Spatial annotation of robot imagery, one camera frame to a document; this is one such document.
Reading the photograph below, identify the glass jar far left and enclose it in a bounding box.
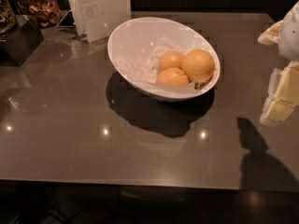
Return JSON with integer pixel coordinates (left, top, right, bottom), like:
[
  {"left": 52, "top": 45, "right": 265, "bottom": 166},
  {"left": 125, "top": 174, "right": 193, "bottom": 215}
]
[{"left": 0, "top": 0, "right": 17, "bottom": 35}]

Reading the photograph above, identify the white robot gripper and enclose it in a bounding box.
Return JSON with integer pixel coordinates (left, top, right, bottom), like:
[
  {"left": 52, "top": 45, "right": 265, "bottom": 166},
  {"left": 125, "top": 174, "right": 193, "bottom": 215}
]
[{"left": 258, "top": 1, "right": 299, "bottom": 127}]

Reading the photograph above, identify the white ceramic bowl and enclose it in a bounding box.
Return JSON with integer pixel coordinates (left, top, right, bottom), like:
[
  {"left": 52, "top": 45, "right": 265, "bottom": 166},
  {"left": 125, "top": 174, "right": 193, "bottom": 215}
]
[{"left": 107, "top": 17, "right": 221, "bottom": 102}]

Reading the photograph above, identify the dark square block stand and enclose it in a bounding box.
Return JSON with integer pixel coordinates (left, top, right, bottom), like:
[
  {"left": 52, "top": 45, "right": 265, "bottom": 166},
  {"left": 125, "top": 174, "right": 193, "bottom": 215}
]
[{"left": 0, "top": 15, "right": 44, "bottom": 66}]

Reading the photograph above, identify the orange fruit back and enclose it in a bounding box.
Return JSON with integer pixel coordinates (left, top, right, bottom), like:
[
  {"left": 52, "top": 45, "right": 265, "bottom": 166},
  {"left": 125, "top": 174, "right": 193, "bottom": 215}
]
[{"left": 158, "top": 50, "right": 184, "bottom": 72}]

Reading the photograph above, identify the orange fruit front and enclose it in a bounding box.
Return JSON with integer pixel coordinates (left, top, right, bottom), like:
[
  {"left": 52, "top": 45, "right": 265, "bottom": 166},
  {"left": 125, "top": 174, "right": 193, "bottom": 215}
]
[{"left": 156, "top": 67, "right": 189, "bottom": 86}]

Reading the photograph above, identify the clear acrylic sign holder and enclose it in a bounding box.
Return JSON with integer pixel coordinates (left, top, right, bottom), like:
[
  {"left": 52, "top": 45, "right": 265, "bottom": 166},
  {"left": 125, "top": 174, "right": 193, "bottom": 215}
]
[{"left": 68, "top": 0, "right": 131, "bottom": 43}]

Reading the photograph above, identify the orange fruit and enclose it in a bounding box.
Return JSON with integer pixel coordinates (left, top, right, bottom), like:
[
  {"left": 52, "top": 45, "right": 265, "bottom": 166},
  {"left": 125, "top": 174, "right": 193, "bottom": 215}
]
[
  {"left": 181, "top": 49, "right": 215, "bottom": 84},
  {"left": 158, "top": 50, "right": 184, "bottom": 72},
  {"left": 156, "top": 67, "right": 189, "bottom": 86}
]

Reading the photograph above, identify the white paper napkin liner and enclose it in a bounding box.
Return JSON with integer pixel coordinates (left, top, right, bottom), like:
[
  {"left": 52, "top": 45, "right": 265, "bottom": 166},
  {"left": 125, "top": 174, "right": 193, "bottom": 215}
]
[{"left": 113, "top": 36, "right": 200, "bottom": 99}]

